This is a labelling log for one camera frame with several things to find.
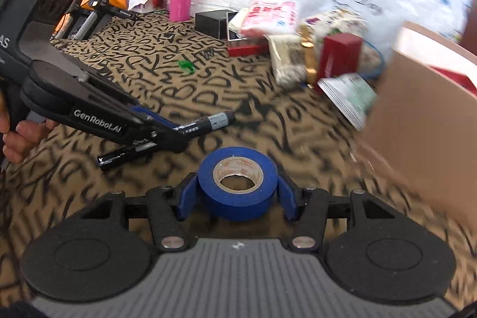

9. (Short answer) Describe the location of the black marker on table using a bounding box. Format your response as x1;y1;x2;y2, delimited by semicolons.
96;142;159;172

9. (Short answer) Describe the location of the green plastic clip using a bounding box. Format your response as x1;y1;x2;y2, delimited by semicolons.
177;60;196;75

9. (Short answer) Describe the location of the small red box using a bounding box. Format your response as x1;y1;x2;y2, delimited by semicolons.
318;33;363;81

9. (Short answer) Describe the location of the large cardboard box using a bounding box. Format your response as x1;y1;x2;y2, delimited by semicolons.
354;22;476;229

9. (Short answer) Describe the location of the person's left hand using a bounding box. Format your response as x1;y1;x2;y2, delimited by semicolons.
0;92;59;164

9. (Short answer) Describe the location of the black device with screen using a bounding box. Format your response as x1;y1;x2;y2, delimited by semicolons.
55;0;140;40

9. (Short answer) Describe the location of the small black box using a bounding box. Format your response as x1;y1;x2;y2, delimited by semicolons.
195;10;237;40

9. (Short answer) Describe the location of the floral drawstring pouch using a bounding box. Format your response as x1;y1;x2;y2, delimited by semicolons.
300;8;369;42

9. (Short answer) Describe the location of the bag of white beads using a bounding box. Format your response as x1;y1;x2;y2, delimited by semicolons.
267;34;317;89

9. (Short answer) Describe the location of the blue tape roll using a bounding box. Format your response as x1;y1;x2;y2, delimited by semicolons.
197;147;278;222

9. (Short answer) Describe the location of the stack of cards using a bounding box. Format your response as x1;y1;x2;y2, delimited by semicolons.
318;73;377;131

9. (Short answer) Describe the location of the grey cap black marker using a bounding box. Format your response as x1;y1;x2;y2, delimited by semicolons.
174;111;235;139

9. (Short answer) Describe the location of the pink tissue pack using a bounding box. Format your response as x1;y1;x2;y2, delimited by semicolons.
238;0;300;38

